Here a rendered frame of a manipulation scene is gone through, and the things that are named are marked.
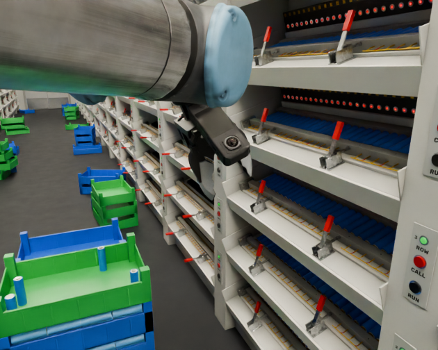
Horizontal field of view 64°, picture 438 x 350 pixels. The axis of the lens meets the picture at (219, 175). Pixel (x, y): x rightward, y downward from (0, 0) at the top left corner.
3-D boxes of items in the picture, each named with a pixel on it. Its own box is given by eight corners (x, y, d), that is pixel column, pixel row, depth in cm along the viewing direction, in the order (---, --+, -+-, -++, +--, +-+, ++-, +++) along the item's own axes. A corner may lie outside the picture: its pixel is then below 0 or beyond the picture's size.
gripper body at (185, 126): (217, 128, 67) (196, 69, 60) (241, 144, 60) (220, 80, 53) (183, 147, 65) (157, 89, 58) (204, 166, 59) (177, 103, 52)
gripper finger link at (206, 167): (201, 187, 69) (201, 144, 65) (215, 202, 65) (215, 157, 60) (187, 192, 68) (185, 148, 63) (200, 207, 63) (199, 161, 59)
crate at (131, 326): (3, 373, 69) (-4, 339, 67) (15, 311, 87) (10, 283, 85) (153, 330, 81) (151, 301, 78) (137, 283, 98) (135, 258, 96)
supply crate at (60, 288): (-4, 339, 67) (-12, 304, 65) (10, 283, 85) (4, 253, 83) (151, 301, 78) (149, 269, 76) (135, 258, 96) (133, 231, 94)
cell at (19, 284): (17, 307, 76) (12, 280, 74) (18, 302, 77) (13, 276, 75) (26, 305, 76) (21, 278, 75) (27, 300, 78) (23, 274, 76)
